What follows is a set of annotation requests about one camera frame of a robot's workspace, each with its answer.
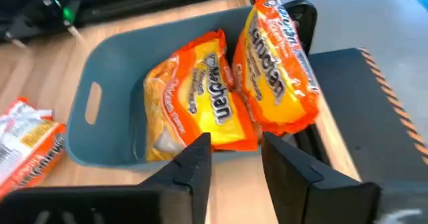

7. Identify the black floor mat striped edge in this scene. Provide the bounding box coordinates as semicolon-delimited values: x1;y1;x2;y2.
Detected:
309;46;428;185

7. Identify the orange Maruchan noodle pack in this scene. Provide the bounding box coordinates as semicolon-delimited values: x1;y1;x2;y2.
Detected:
143;29;259;163
0;96;67;200
231;0;320;136

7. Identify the blue-grey plastic bin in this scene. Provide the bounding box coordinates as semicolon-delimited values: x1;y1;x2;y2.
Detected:
65;0;318;171

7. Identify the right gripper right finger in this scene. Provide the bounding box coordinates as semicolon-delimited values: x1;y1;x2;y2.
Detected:
260;131;383;224

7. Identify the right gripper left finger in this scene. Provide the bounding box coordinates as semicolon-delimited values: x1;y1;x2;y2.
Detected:
0;132;213;224

